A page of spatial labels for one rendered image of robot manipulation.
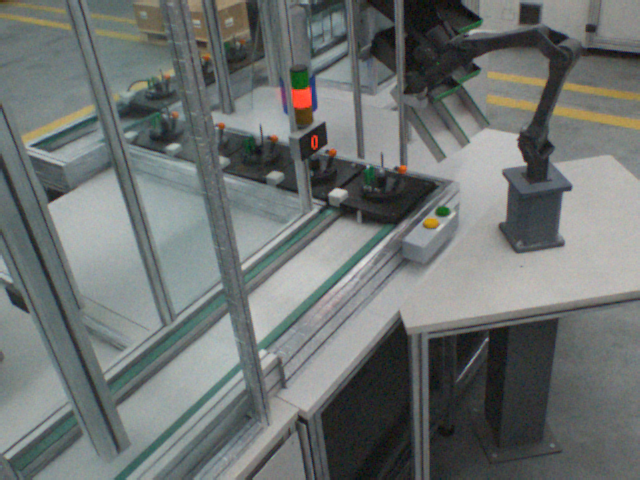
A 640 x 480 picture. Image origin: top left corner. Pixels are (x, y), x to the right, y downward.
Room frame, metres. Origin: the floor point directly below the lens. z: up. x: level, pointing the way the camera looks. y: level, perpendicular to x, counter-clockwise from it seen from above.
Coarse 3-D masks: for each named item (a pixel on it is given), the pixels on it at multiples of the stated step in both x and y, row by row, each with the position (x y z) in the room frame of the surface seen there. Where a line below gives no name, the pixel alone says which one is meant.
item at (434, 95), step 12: (384, 36) 2.07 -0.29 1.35; (408, 36) 2.09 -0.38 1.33; (372, 48) 2.05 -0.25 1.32; (384, 48) 2.01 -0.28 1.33; (408, 48) 2.10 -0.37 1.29; (384, 60) 2.01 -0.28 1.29; (408, 60) 2.05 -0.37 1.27; (396, 72) 1.97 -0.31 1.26; (408, 72) 1.93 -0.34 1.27; (420, 72) 2.00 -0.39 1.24; (444, 84) 1.96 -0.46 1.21; (456, 84) 1.95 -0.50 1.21; (432, 96) 1.86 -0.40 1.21; (444, 96) 1.89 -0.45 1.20
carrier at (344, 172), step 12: (312, 156) 1.91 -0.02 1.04; (324, 156) 2.03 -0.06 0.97; (312, 168) 1.91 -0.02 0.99; (324, 168) 1.91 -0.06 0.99; (336, 168) 1.90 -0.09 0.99; (348, 168) 1.92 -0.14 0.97; (360, 168) 1.91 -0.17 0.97; (312, 180) 1.85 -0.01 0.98; (324, 180) 1.85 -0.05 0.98; (336, 180) 1.85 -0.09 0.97; (348, 180) 1.85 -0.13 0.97; (312, 192) 1.79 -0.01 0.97; (324, 192) 1.79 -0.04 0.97
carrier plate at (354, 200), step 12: (360, 180) 1.83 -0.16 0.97; (408, 180) 1.80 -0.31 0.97; (420, 180) 1.79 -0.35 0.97; (348, 192) 1.77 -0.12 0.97; (408, 192) 1.72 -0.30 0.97; (420, 192) 1.72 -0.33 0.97; (348, 204) 1.70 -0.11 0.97; (360, 204) 1.69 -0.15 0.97; (372, 204) 1.68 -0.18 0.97; (384, 204) 1.67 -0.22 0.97; (396, 204) 1.66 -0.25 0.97; (408, 204) 1.66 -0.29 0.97; (372, 216) 1.64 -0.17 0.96; (384, 216) 1.61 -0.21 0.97; (396, 216) 1.60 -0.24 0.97
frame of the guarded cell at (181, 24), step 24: (168, 0) 0.97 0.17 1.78; (192, 24) 0.99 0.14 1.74; (192, 48) 0.99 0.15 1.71; (192, 72) 0.98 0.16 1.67; (192, 96) 0.97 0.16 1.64; (192, 120) 0.98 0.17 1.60; (216, 168) 0.99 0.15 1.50; (216, 192) 0.98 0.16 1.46; (216, 216) 0.97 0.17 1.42; (240, 264) 0.99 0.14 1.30; (240, 288) 0.99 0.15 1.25; (240, 312) 0.97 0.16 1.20; (240, 336) 0.98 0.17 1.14; (264, 384) 0.99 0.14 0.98; (264, 408) 0.99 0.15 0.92; (240, 456) 0.91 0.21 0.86
